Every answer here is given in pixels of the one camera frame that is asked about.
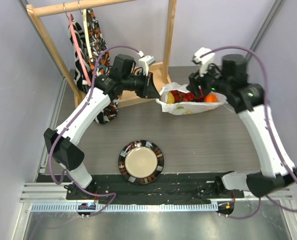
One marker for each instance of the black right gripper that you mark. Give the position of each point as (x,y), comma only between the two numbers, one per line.
(196,85)

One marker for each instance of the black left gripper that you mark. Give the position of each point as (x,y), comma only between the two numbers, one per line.
(149,90)

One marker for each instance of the fake red cherry bunch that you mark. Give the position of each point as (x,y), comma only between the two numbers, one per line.
(179,97)

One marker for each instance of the white plastic bag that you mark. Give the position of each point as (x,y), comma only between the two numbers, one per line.
(186,108)

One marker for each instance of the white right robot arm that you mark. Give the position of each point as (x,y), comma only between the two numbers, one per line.
(247,100)

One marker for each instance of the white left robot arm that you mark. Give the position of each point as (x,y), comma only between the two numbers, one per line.
(62,143)

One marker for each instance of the fake orange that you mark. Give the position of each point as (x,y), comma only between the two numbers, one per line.
(211,98)

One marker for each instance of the fake yellow lemon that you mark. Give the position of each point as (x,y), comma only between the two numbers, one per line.
(170,98)

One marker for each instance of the wooden clothes rack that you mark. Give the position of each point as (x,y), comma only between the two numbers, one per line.
(159,70)

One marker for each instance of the orange black patterned garment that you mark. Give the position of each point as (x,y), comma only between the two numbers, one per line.
(98,45)

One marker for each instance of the patterned round plate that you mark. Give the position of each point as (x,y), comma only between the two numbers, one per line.
(140,162)

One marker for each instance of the black white zebra garment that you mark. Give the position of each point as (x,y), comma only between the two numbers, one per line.
(78,74)

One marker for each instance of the pink hanger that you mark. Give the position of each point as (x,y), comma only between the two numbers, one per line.
(78,51)

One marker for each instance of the cream hanger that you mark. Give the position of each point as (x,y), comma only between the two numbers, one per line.
(87,36)

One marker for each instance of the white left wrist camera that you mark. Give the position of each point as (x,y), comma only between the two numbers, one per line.
(145,61)

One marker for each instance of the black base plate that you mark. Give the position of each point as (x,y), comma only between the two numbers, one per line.
(168,188)

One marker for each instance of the aluminium corner frame post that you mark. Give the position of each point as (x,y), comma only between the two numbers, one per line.
(268,21)

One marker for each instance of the perforated metal rail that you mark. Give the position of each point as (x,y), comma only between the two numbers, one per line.
(83,207)

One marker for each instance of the left aluminium frame post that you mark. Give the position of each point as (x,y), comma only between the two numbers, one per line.
(23,4)

